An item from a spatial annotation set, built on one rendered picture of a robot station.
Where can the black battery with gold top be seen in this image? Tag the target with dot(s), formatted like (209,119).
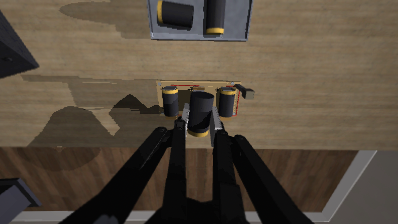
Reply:
(215,17)
(175,13)
(226,103)
(170,102)
(200,110)

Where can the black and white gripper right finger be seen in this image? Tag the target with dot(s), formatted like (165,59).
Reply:
(271,202)

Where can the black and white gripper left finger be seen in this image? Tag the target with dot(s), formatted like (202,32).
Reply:
(114,203)

